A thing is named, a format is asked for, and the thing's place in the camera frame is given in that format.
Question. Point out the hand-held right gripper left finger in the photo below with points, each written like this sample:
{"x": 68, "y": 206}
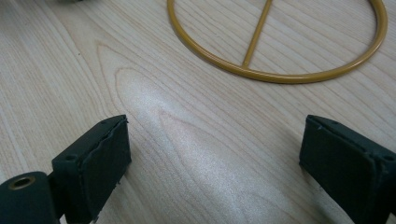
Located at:
{"x": 93, "y": 174}

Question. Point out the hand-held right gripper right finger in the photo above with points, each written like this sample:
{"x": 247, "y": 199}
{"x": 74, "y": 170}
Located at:
{"x": 345, "y": 168}

